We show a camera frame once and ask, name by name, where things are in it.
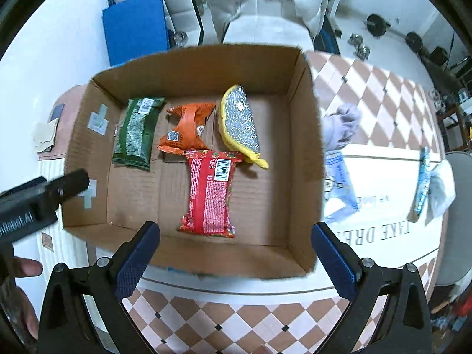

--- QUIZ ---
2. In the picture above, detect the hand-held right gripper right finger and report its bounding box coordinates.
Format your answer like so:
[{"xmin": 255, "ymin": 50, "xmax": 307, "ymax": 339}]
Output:
[{"xmin": 310, "ymin": 222, "xmax": 432, "ymax": 354}]

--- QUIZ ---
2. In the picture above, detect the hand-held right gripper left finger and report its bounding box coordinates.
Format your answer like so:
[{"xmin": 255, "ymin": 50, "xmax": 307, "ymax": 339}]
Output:
[{"xmin": 38, "ymin": 221, "xmax": 161, "ymax": 354}]

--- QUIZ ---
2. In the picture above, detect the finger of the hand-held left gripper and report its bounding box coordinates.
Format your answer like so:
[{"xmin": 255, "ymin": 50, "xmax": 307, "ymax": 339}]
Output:
[{"xmin": 46, "ymin": 169, "xmax": 91, "ymax": 204}]

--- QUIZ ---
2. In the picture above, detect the white and blue packet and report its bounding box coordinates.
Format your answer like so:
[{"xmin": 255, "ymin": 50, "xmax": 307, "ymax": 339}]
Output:
[{"xmin": 324, "ymin": 150, "xmax": 360, "ymax": 225}]

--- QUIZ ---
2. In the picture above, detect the green snack packet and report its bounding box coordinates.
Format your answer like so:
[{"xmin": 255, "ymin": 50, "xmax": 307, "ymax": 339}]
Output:
[{"xmin": 112, "ymin": 97, "xmax": 165, "ymax": 171}]

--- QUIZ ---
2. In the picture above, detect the red snack packet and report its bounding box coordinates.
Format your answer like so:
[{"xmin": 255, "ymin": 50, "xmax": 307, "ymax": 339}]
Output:
[{"xmin": 179, "ymin": 150, "xmax": 245, "ymax": 238}]

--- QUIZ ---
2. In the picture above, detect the blue snack packet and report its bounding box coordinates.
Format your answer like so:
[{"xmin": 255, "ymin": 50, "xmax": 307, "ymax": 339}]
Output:
[{"xmin": 408, "ymin": 147, "xmax": 431, "ymax": 224}]

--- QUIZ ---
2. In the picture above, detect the cardboard box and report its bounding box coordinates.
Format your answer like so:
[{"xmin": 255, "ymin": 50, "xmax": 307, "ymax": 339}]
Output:
[{"xmin": 61, "ymin": 44, "xmax": 326, "ymax": 280}]

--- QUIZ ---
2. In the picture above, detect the clear plastic bag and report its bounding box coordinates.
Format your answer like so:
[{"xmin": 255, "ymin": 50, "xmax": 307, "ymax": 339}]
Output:
[{"xmin": 428, "ymin": 160, "xmax": 457, "ymax": 217}]

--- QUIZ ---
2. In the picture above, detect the orange snack packet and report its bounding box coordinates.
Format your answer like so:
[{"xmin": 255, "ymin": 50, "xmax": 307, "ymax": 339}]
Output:
[{"xmin": 157, "ymin": 102, "xmax": 217, "ymax": 154}]

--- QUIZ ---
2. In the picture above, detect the lilac cloth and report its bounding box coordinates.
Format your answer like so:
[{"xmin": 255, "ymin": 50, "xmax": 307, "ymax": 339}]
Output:
[{"xmin": 322, "ymin": 104, "xmax": 363, "ymax": 152}]

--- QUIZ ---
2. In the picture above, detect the yellow grey snack packet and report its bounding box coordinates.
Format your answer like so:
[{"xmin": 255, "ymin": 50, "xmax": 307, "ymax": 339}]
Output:
[{"xmin": 219, "ymin": 85, "xmax": 269, "ymax": 170}]

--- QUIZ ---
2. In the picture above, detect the person's left hand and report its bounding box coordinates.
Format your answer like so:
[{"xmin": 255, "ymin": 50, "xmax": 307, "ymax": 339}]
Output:
[{"xmin": 0, "ymin": 245, "xmax": 44, "ymax": 343}]

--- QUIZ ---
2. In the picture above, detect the dark phone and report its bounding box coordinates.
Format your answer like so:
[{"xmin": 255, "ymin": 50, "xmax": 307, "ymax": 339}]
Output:
[{"xmin": 48, "ymin": 103, "xmax": 65, "ymax": 123}]

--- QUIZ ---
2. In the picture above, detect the grey round stool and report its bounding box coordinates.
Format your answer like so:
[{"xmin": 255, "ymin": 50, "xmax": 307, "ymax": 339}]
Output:
[{"xmin": 435, "ymin": 151, "xmax": 472, "ymax": 286}]

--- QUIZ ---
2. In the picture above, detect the blue folder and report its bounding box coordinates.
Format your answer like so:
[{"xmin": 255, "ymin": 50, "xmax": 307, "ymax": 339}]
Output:
[{"xmin": 102, "ymin": 0, "xmax": 171, "ymax": 67}]

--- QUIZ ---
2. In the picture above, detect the white chair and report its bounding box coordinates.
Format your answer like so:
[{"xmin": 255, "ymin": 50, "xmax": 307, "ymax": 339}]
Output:
[{"xmin": 107, "ymin": 0, "xmax": 203, "ymax": 41}]

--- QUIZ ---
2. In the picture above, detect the chrome dumbbell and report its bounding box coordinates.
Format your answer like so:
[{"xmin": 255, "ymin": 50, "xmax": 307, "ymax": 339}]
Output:
[{"xmin": 348, "ymin": 33, "xmax": 371, "ymax": 60}]

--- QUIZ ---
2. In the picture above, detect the black barbell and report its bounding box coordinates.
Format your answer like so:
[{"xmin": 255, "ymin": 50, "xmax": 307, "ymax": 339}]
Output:
[{"xmin": 363, "ymin": 14, "xmax": 423, "ymax": 53}]

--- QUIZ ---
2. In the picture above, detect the white puffer jacket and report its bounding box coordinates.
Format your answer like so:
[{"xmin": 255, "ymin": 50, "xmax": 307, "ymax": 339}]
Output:
[{"xmin": 202, "ymin": 0, "xmax": 330, "ymax": 45}]

